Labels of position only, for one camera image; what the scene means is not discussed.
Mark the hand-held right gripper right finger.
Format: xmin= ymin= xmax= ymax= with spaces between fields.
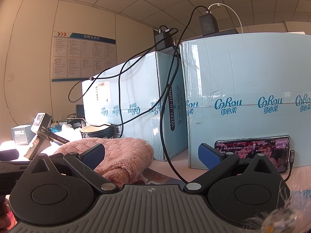
xmin=183 ymin=143 xmax=282 ymax=195

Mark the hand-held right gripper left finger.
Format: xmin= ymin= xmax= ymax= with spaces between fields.
xmin=23 ymin=144 xmax=120 ymax=192

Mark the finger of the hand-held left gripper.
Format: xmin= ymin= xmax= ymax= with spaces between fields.
xmin=0 ymin=149 xmax=20 ymax=161

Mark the small dark teal box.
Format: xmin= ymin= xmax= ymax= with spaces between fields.
xmin=11 ymin=124 xmax=33 ymax=145

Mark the blue and white bowl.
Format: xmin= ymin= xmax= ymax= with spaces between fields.
xmin=80 ymin=123 xmax=113 ymax=140

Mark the pink knitted sweater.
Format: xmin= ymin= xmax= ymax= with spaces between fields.
xmin=52 ymin=137 xmax=155 ymax=187

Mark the white crumpled tissue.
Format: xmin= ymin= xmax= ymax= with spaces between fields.
xmin=50 ymin=123 xmax=82 ymax=142

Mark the grey hand-held device with screen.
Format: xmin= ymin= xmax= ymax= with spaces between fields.
xmin=24 ymin=112 xmax=71 ymax=161

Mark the blue printed mouse mat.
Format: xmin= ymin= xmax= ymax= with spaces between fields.
xmin=142 ymin=166 xmax=189 ymax=187

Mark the black smartphone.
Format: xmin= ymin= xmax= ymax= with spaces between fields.
xmin=214 ymin=135 xmax=291 ymax=174

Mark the small light blue cardboard box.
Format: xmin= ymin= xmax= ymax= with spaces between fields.
xmin=81 ymin=50 xmax=189 ymax=162

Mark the large light blue cardboard box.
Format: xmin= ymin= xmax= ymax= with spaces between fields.
xmin=179 ymin=33 xmax=311 ymax=169

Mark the black power adapter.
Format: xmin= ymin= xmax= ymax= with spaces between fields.
xmin=199 ymin=10 xmax=220 ymax=37
xmin=153 ymin=25 xmax=179 ymax=52

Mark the black phone charging cable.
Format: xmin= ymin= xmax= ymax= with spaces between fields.
xmin=283 ymin=150 xmax=295 ymax=181

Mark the wall notice board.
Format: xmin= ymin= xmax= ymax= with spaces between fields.
xmin=51 ymin=31 xmax=117 ymax=82

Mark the white cable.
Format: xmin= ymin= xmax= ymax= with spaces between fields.
xmin=208 ymin=3 xmax=243 ymax=34

